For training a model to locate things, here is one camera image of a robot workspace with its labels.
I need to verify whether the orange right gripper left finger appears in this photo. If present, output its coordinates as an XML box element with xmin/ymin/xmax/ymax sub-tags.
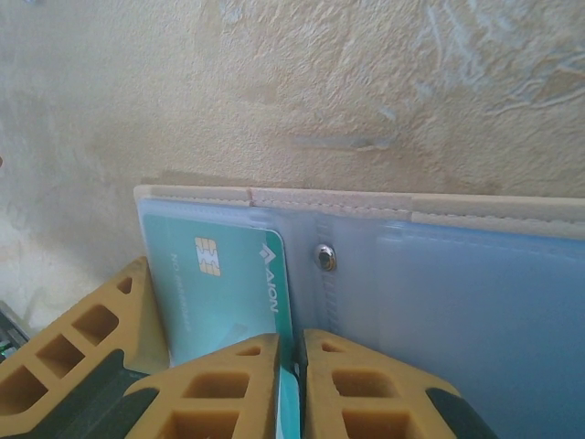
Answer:
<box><xmin>122</xmin><ymin>332</ymin><xmax>283</xmax><ymax>439</ymax></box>

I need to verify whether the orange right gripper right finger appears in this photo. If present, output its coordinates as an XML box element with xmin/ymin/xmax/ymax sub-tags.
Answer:
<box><xmin>300</xmin><ymin>327</ymin><xmax>500</xmax><ymax>439</ymax></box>

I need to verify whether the teal AION chip card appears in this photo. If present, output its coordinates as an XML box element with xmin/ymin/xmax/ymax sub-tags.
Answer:
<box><xmin>141</xmin><ymin>215</ymin><xmax>305</xmax><ymax>439</ymax></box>

